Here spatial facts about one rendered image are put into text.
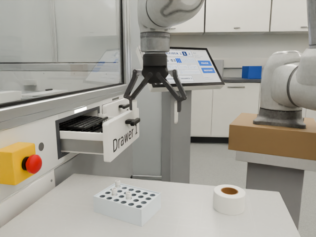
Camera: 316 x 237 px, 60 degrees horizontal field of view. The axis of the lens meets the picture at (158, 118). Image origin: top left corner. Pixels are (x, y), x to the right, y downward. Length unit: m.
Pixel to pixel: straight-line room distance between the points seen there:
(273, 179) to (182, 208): 0.57
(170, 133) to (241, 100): 2.23
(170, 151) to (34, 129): 1.18
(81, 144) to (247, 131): 0.60
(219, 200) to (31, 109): 0.48
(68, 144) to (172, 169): 1.11
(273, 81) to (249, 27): 3.17
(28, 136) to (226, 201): 0.48
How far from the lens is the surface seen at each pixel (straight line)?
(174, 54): 1.77
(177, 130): 1.77
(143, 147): 2.62
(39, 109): 0.75
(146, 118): 2.54
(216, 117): 3.84
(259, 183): 1.17
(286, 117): 1.12
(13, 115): 0.68
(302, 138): 1.07
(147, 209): 0.59
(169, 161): 1.82
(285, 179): 1.15
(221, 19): 4.18
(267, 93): 1.12
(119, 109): 1.21
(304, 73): 0.98
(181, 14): 0.67
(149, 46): 0.82
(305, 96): 1.00
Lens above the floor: 1.08
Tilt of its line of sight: 11 degrees down
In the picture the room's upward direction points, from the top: straight up
